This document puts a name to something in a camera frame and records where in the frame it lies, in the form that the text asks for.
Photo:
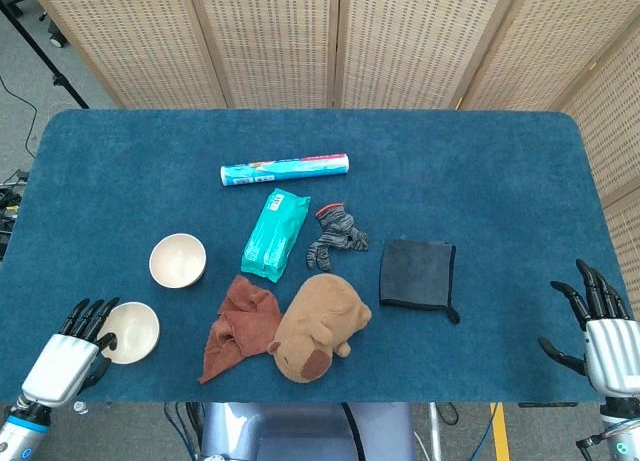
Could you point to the cream plastic bowl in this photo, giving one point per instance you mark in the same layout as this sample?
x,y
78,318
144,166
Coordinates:
x,y
135,331
177,260

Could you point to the rust brown cloth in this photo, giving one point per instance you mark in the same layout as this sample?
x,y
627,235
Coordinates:
x,y
240,326

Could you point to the white metal table leg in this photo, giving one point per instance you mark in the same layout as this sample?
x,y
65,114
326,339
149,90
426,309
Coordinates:
x,y
435,431

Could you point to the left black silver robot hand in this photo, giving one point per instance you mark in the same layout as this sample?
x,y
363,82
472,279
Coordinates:
x,y
60,366

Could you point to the blue velvet table cover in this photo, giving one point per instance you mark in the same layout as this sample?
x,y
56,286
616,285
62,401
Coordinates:
x,y
475,181

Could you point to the grey caster wheel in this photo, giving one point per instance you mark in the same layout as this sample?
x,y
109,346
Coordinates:
x,y
57,33

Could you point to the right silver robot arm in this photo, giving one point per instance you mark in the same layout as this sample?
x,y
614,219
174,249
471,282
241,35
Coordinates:
x,y
622,431

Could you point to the woven rattan screen panel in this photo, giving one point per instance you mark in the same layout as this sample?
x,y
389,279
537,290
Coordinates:
x,y
550,41
125,41
275,41
410,41
615,131
627,231

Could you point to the teal wet wipes pack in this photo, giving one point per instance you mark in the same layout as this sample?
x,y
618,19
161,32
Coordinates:
x,y
272,236

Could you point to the grey towel with black trim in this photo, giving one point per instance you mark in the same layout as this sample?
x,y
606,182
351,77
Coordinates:
x,y
417,273

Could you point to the blue plastic wrap roll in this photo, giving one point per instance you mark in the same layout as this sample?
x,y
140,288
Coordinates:
x,y
285,170

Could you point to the grey blue robot torso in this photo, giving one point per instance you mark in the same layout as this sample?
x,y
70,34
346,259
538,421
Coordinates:
x,y
300,431

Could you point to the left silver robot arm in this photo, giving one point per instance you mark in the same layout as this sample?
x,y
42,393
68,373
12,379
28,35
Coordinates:
x,y
20,431

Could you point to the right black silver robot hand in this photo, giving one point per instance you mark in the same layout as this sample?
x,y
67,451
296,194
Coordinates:
x,y
610,351

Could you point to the grey striped sock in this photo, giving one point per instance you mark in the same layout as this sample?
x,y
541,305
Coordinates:
x,y
337,231

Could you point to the black tripod stand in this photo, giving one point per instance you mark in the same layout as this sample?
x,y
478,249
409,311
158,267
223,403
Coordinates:
x,y
45,56

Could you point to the brown capybara plush toy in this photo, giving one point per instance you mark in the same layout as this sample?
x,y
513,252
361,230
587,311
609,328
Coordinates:
x,y
320,326

